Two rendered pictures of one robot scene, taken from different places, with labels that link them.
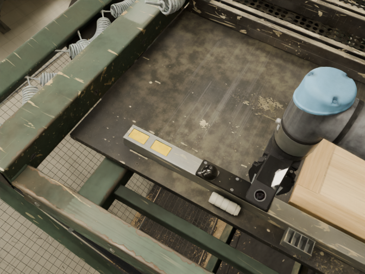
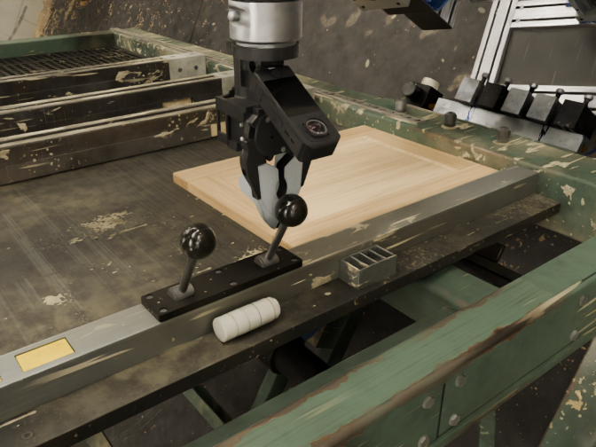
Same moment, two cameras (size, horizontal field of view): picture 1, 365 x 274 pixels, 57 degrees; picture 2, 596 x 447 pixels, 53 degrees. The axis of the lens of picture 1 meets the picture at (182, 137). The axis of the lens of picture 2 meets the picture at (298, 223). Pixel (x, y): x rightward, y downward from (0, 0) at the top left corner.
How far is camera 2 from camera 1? 52 cm
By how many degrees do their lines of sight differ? 52
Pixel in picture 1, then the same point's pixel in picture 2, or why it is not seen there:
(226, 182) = (215, 285)
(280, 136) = (260, 19)
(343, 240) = (388, 219)
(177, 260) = (330, 396)
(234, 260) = not seen: hidden behind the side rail
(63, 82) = not seen: outside the picture
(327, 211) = (334, 225)
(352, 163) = not seen: hidden behind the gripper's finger
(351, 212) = (348, 209)
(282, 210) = (309, 251)
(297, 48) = (50, 159)
